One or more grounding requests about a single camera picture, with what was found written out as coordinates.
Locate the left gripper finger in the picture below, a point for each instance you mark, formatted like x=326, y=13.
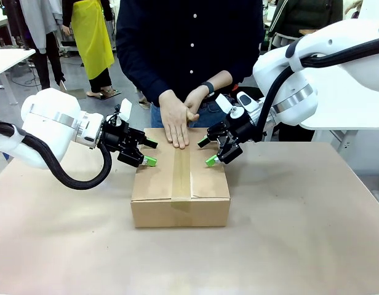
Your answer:
x=150, y=161
x=151, y=143

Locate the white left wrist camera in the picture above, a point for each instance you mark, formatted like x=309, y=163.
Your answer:
x=125, y=109

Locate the person in dark shirt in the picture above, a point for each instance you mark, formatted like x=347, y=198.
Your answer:
x=189, y=30

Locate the person in grey coat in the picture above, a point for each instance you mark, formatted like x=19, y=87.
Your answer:
x=42, y=27

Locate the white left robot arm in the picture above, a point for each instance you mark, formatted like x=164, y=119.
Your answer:
x=48, y=123

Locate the brown cardboard shipping box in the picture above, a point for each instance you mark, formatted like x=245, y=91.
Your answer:
x=152, y=190

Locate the white side table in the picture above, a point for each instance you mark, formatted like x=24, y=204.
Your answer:
x=8, y=60

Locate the person in dark jacket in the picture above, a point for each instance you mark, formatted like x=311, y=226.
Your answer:
x=309, y=15

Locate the person in yellow apron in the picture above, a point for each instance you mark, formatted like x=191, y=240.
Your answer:
x=92, y=40

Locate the clear packing tape strip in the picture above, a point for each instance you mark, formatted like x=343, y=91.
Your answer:
x=181, y=175

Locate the person's right hand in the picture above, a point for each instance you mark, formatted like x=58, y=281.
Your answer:
x=175, y=123

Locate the black wrist watch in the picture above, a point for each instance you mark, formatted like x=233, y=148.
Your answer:
x=209, y=87

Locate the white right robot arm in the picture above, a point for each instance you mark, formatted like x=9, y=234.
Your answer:
x=346, y=92

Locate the person's left hand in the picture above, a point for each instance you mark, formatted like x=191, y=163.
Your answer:
x=195, y=103

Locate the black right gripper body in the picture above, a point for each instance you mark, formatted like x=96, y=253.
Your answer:
x=235, y=132

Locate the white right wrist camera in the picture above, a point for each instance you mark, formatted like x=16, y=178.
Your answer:
x=223, y=103

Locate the person's right forearm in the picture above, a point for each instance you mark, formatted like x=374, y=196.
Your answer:
x=143, y=80

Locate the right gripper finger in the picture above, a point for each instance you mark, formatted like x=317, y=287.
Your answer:
x=212, y=161
x=204, y=142

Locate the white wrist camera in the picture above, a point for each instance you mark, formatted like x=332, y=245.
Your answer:
x=125, y=109
x=223, y=103

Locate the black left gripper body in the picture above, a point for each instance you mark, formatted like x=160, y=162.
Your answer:
x=125, y=141

